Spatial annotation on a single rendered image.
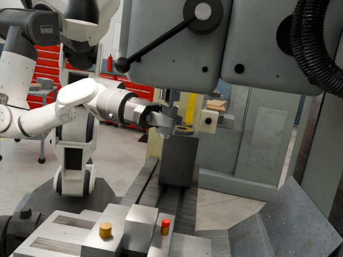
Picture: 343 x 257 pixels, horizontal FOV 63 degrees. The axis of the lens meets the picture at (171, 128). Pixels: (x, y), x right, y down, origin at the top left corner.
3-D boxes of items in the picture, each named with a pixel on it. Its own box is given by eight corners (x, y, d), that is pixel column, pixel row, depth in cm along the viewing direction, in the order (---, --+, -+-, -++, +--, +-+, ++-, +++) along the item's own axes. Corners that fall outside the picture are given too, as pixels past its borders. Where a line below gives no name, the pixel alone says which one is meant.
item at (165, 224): (159, 234, 53) (161, 222, 52) (161, 229, 54) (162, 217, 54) (168, 235, 53) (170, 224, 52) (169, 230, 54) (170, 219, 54)
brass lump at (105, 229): (96, 236, 49) (97, 227, 49) (101, 229, 51) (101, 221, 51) (108, 239, 49) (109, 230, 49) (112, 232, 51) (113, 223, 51)
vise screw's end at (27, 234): (14, 241, 56) (14, 233, 55) (19, 236, 58) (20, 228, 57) (33, 245, 56) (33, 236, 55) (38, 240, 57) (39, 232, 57)
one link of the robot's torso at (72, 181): (57, 182, 157) (56, 106, 133) (94, 184, 161) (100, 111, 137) (51, 203, 144) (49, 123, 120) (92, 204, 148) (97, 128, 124)
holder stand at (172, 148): (157, 183, 101) (165, 129, 97) (160, 162, 122) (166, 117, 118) (190, 187, 101) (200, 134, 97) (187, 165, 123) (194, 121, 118)
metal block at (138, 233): (121, 248, 51) (124, 219, 50) (129, 230, 57) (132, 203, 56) (149, 254, 51) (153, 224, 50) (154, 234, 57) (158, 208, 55)
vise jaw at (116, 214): (78, 265, 48) (80, 244, 47) (107, 219, 62) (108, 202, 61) (113, 272, 47) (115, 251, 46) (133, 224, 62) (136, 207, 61)
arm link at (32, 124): (55, 122, 73) (-8, 147, 76) (75, 126, 83) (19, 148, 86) (45, 85, 74) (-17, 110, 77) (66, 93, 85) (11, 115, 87)
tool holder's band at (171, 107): (176, 111, 63) (176, 107, 63) (155, 108, 64) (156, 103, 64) (179, 108, 68) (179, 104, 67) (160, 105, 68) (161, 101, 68)
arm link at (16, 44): (-12, 48, 80) (1, 2, 81) (15, 59, 89) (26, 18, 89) (18, 53, 76) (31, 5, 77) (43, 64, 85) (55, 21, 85)
